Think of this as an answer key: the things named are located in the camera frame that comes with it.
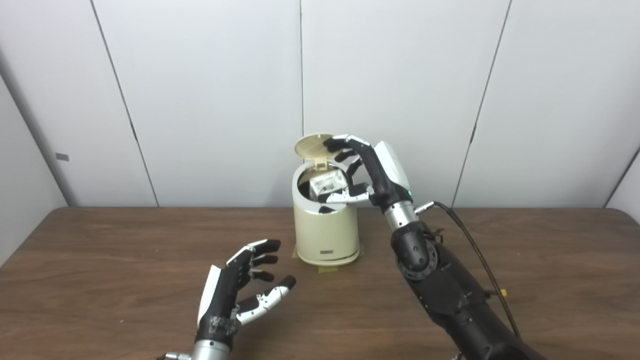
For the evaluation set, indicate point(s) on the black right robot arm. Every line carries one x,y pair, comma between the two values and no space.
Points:
450,295

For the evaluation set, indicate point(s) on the cream-colored cylindrical bin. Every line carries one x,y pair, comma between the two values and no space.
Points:
325,235

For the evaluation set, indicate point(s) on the cream round bin lid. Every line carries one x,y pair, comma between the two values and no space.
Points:
310,147

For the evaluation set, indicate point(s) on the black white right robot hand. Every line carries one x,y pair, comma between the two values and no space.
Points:
387,175

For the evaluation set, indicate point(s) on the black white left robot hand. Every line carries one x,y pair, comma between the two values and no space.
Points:
220,300

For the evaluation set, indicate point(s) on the small grey wall tag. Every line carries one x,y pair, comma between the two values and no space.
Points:
62,157

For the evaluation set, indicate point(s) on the white green milk carton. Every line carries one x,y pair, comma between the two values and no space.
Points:
327,182

